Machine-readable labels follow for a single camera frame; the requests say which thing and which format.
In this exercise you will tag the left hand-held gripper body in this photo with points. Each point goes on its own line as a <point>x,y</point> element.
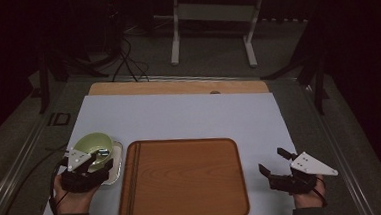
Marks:
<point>79,181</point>

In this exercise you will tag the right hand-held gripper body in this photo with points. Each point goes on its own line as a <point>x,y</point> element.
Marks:
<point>299,177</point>

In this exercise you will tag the white rectangular tray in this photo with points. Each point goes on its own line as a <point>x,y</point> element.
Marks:
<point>117,165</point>

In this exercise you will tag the green ceramic bowl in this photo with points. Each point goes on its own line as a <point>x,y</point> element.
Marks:
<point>92,143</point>

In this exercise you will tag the brown wood-grain tray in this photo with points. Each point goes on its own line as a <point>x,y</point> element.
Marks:
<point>189,181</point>

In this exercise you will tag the person's left hand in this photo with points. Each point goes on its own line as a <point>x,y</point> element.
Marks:
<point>72,201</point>

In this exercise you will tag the person's right hand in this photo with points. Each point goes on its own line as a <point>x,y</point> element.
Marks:
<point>309,198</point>

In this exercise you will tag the white table mat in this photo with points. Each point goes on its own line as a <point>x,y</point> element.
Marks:
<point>179,118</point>

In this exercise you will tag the black stand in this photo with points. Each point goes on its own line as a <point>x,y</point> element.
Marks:
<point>315,73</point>

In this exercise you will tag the white metal stand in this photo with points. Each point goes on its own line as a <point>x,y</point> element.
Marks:
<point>212,12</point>

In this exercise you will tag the silver floor rail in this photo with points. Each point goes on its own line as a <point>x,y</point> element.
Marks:
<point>12,171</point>
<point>342,158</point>

